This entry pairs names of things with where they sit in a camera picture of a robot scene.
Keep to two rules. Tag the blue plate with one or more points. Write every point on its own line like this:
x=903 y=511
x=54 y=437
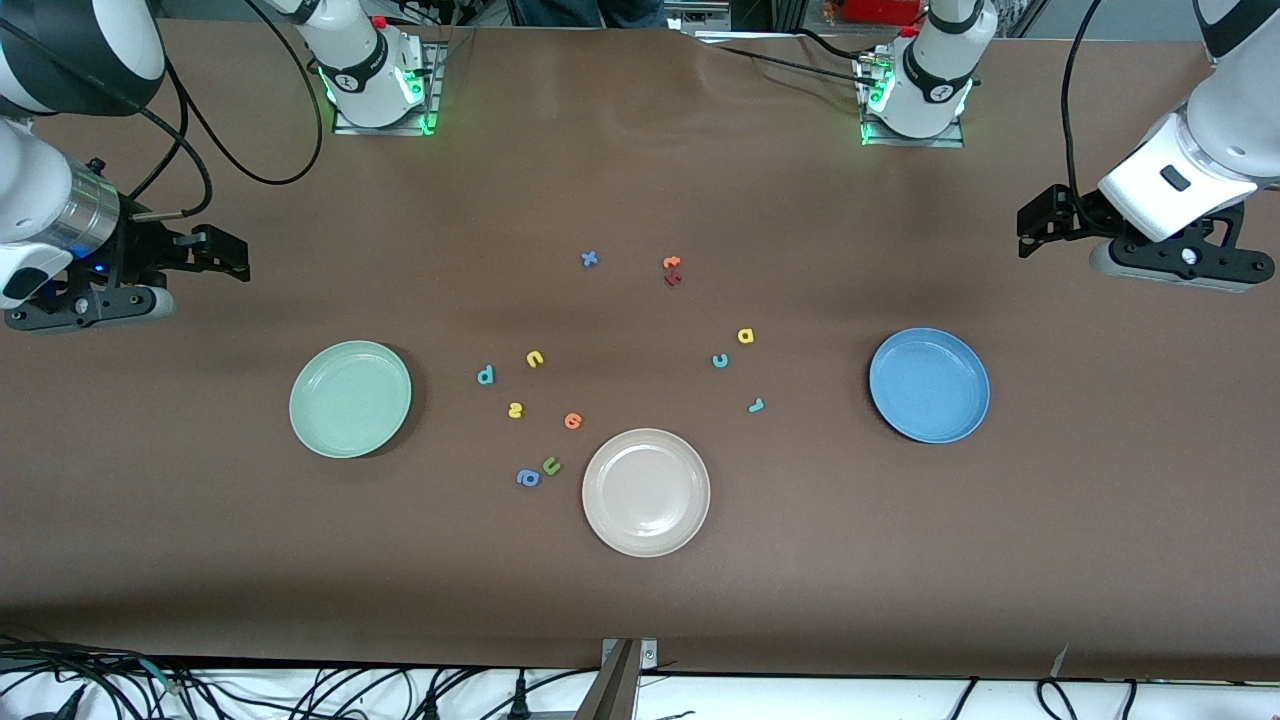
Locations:
x=929 y=385

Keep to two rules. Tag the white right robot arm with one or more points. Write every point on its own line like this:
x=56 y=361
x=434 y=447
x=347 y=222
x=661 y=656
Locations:
x=30 y=200

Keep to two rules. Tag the blue foam letter a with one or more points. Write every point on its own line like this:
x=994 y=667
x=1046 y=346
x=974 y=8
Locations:
x=528 y=479

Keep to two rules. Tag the beige plate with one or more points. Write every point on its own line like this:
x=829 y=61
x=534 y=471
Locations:
x=646 y=492

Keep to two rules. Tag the black power plug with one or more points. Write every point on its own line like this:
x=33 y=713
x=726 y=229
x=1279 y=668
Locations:
x=519 y=695

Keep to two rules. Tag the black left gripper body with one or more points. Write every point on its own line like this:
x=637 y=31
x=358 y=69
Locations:
x=1084 y=213

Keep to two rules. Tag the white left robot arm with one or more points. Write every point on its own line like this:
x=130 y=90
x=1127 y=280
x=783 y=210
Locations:
x=1230 y=110

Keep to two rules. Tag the metal table bracket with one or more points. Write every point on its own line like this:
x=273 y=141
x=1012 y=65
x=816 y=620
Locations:
x=622 y=685

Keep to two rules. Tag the white tape scrap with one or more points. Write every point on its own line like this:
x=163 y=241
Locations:
x=1058 y=660

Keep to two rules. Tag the green plate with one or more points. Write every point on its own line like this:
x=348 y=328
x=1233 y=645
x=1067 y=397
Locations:
x=350 y=400

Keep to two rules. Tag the red box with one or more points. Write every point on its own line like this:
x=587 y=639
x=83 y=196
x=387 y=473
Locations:
x=880 y=10

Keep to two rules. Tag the person in blue jeans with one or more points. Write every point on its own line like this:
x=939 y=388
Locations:
x=590 y=10

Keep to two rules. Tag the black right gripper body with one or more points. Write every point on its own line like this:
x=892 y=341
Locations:
x=140 y=252

